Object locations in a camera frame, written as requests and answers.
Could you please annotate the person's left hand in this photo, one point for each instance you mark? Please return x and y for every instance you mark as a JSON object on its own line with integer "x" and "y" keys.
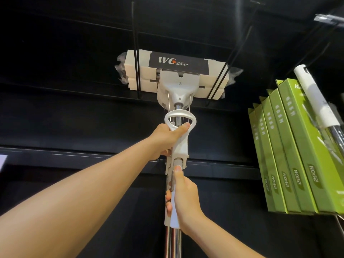
{"x": 164, "y": 138}

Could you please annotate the person's right hand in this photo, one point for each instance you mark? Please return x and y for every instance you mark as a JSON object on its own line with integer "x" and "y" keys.
{"x": 188, "y": 204}

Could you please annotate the person's right thumb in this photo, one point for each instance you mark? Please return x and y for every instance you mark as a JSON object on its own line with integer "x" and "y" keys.
{"x": 178, "y": 175}

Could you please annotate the person's left thumb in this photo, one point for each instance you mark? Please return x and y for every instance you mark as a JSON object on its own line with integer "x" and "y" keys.
{"x": 182, "y": 130}

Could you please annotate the white sponge mop metal pole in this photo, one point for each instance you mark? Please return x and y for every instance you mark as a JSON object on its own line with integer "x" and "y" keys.
{"x": 178, "y": 85}

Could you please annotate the person's left forearm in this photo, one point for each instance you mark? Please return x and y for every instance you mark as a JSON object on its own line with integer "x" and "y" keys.
{"x": 80, "y": 196}

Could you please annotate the person's right forearm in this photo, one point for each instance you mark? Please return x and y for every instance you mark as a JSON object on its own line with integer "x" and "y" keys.
{"x": 220, "y": 239}

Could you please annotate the green long box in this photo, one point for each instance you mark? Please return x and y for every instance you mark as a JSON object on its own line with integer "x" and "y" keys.
{"x": 274, "y": 182}
{"x": 297, "y": 175}
{"x": 265, "y": 182}
{"x": 313, "y": 173}
{"x": 286, "y": 180}

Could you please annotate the black display shelf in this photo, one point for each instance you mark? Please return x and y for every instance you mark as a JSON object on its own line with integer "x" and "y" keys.
{"x": 80, "y": 158}

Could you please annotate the white grip metal pole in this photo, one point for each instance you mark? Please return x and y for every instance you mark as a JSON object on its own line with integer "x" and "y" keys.
{"x": 315, "y": 99}

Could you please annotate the clear price tag holder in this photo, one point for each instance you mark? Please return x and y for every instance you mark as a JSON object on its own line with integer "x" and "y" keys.
{"x": 329, "y": 20}

